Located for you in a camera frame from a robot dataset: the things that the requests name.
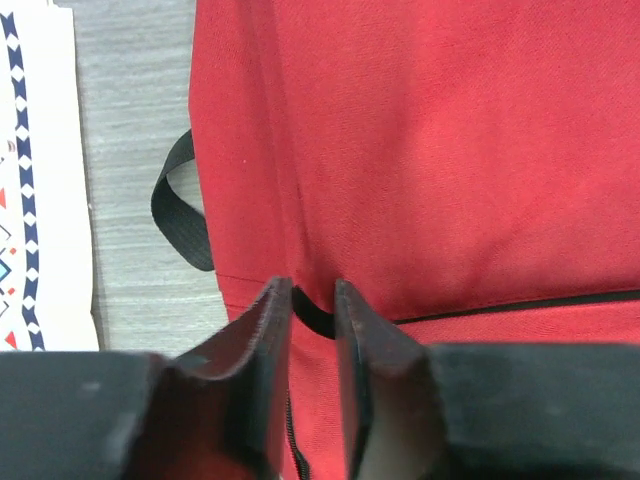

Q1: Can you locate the patterned placemat cloth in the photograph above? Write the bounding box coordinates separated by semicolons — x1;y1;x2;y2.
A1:
1;1;99;351

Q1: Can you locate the red backpack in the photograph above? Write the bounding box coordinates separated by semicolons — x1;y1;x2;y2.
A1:
155;1;639;479

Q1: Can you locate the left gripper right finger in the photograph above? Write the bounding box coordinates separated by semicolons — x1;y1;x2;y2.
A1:
334;280;639;479

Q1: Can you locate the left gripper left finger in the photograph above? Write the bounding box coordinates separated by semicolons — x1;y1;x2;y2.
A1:
1;278;292;479

